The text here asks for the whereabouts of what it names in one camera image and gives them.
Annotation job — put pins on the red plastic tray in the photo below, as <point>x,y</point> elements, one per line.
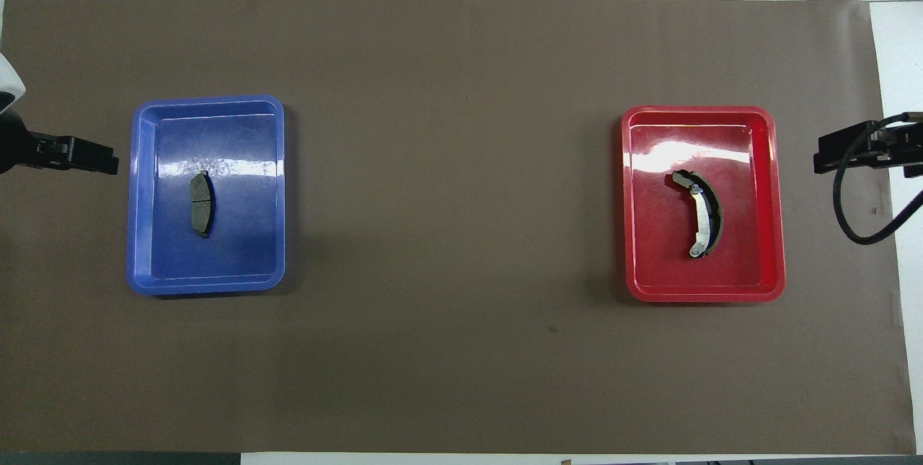
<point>743,263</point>

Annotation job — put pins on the brown table mat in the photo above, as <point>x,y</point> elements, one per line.
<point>461,364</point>

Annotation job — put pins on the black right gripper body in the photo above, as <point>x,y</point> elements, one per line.
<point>901,151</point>

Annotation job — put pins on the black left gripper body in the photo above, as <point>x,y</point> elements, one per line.
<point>21,151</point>

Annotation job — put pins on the blue plastic tray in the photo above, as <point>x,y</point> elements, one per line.
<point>238,249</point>

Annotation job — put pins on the dark brake pad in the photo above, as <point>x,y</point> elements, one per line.
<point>202,204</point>

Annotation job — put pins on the curved brake shoe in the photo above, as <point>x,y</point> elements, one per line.
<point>698,214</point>

